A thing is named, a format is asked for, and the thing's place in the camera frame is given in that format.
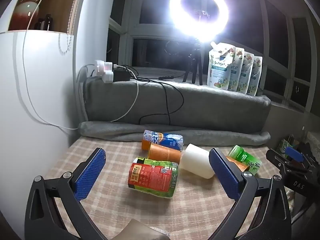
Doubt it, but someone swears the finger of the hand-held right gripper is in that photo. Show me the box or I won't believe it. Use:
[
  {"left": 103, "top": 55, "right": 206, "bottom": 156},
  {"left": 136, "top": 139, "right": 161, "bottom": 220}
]
[{"left": 266, "top": 146, "right": 312, "bottom": 174}]

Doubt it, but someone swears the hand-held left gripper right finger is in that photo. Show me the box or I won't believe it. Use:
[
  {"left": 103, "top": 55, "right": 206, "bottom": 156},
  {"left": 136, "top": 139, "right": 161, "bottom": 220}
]
[{"left": 209, "top": 147, "right": 293, "bottom": 240}]

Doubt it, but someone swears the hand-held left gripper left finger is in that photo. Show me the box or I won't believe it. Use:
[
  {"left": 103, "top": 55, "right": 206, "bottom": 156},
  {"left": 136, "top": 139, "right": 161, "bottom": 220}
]
[{"left": 24, "top": 147, "right": 107, "bottom": 240}]

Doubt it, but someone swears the white cup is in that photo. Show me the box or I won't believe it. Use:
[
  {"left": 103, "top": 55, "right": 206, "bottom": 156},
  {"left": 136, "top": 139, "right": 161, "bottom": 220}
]
[{"left": 179, "top": 143, "right": 215, "bottom": 180}]

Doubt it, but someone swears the green white carton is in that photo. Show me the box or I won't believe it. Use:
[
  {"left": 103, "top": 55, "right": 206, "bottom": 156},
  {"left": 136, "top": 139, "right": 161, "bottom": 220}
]
[{"left": 279, "top": 136, "right": 295, "bottom": 153}]

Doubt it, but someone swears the green tea bottle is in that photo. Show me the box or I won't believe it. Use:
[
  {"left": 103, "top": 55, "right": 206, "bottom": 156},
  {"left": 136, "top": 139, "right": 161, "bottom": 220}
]
[{"left": 227, "top": 145, "right": 263, "bottom": 176}]

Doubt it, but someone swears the checkered cloth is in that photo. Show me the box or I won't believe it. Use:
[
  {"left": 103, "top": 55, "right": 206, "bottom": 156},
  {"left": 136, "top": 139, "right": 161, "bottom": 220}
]
[{"left": 42, "top": 136, "right": 284, "bottom": 240}]

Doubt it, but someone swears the green bottle with red label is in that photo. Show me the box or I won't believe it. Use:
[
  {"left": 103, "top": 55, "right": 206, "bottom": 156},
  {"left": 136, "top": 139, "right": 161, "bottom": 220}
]
[{"left": 127, "top": 156, "right": 179, "bottom": 198}]

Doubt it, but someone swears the blue Arctic Ocean can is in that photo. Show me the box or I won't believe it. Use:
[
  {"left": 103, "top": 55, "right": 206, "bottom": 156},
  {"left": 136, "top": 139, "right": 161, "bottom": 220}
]
[{"left": 141, "top": 129, "right": 184, "bottom": 152}]

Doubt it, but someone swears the grey translucent wrapper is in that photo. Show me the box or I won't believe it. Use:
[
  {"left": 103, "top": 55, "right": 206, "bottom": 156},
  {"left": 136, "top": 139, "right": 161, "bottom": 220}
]
[{"left": 119, "top": 219, "right": 173, "bottom": 240}]

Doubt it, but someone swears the grey blanket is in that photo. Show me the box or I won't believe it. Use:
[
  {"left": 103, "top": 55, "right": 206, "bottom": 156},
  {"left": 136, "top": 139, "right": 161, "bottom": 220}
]
[{"left": 78, "top": 76, "right": 272, "bottom": 147}]

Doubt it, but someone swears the white green spout pouch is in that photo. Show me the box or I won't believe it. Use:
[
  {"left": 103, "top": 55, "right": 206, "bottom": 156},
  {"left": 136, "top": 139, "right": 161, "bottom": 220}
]
[
  {"left": 229, "top": 47, "right": 245, "bottom": 92},
  {"left": 247, "top": 56, "right": 263, "bottom": 97},
  {"left": 207, "top": 41, "right": 238, "bottom": 90},
  {"left": 237, "top": 51, "right": 255, "bottom": 94}
]

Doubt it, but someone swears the white shelf cabinet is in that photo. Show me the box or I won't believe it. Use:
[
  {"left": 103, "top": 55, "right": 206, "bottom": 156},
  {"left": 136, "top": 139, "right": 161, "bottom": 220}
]
[{"left": 0, "top": 0, "right": 88, "bottom": 222}]

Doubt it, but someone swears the black power brick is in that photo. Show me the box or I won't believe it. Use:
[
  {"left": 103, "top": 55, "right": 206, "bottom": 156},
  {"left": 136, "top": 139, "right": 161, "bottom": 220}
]
[{"left": 112, "top": 67, "right": 132, "bottom": 82}]

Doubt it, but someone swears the black tripod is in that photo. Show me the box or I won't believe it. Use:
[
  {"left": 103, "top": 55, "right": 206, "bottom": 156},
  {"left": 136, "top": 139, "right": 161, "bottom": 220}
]
[{"left": 182, "top": 39, "right": 204, "bottom": 85}]

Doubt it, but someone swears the dark brown bottle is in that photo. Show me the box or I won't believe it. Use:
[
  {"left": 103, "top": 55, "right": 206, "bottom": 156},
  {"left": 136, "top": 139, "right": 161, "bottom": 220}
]
[{"left": 33, "top": 14, "right": 53, "bottom": 32}]

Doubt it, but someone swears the red white vase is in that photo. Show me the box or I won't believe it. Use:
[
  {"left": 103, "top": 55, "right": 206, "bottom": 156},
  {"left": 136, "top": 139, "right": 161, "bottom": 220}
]
[{"left": 8, "top": 0, "right": 45, "bottom": 31}]

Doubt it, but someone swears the black cable with inline switch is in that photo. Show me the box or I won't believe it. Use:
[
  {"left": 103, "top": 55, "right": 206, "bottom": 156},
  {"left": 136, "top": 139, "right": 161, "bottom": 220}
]
[{"left": 130, "top": 73, "right": 187, "bottom": 81}]

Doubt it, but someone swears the white cable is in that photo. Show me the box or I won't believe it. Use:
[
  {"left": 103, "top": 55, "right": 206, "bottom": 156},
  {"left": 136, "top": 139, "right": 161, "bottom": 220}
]
[{"left": 22, "top": 0, "right": 139, "bottom": 131}]

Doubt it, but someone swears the white bead chain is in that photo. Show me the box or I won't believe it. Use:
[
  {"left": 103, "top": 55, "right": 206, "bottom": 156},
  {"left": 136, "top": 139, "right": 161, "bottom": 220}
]
[{"left": 58, "top": 0, "right": 83, "bottom": 55}]

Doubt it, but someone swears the window frame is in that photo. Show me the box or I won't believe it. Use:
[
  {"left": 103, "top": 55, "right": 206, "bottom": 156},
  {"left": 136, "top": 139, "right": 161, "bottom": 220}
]
[{"left": 106, "top": 0, "right": 320, "bottom": 117}]

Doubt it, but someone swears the ring light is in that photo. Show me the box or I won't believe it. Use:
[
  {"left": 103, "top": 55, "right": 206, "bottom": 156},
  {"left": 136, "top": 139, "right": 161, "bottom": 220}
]
[{"left": 169, "top": 0, "right": 229, "bottom": 43}]

